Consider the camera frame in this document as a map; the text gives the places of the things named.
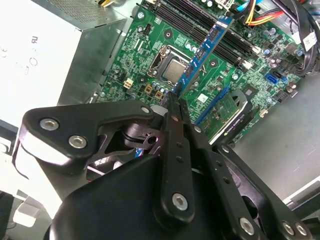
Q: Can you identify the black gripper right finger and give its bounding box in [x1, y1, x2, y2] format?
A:
[178, 99, 314, 240]

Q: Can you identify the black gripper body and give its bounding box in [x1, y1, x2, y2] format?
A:
[44, 154, 262, 240]

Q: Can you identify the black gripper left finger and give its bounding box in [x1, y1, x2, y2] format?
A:
[17, 90, 196, 226]

